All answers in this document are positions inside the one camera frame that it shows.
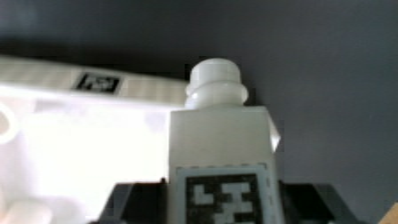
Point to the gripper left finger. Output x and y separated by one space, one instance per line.
136 204

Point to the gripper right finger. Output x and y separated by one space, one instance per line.
314 204

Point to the white table leg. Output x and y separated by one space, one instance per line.
223 142

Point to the white square tabletop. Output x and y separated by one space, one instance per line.
85 119

